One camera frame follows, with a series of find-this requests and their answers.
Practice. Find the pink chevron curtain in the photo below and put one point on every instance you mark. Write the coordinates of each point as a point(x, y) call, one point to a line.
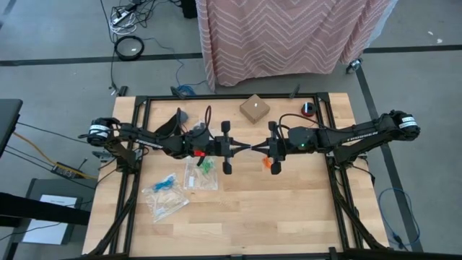
point(281, 36)

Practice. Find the green rubber band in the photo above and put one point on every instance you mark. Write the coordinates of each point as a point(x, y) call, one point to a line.
point(204, 167)
point(207, 169)

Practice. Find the grey floor mat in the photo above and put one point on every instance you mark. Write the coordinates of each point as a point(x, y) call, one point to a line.
point(84, 187)

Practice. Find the black power brick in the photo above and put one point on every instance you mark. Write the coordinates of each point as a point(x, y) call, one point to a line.
point(65, 170)

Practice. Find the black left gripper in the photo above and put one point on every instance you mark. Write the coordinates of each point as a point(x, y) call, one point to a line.
point(216, 148)

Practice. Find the white power strip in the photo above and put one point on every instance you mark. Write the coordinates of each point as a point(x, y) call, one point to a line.
point(121, 17)

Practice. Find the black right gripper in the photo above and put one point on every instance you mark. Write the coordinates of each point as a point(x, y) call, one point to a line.
point(301, 139)

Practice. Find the black floor box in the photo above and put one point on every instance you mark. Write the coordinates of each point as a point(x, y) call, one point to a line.
point(189, 9)

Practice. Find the white paper sheet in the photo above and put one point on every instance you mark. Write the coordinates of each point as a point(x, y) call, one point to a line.
point(47, 234)

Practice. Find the small cardboard box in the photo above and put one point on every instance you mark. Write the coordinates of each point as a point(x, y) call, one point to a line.
point(254, 107)

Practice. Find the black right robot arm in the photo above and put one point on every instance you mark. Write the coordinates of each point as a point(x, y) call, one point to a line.
point(361, 133)

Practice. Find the black bar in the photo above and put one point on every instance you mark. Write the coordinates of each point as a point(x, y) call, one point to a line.
point(36, 209)

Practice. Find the black aluminium table frame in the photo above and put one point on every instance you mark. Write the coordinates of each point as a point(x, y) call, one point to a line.
point(216, 96)

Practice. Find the black side desk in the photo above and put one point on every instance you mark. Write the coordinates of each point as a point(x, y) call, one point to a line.
point(9, 122)

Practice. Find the orange rubber band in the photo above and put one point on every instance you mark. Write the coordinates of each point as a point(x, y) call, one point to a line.
point(266, 162)

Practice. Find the black glove-like object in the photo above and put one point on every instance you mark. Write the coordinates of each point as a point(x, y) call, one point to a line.
point(173, 124)

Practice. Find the blue rubber band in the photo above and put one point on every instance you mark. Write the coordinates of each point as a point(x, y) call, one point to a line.
point(166, 182)
point(158, 187)

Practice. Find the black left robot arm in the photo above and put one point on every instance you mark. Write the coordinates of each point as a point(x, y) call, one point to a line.
point(151, 141)

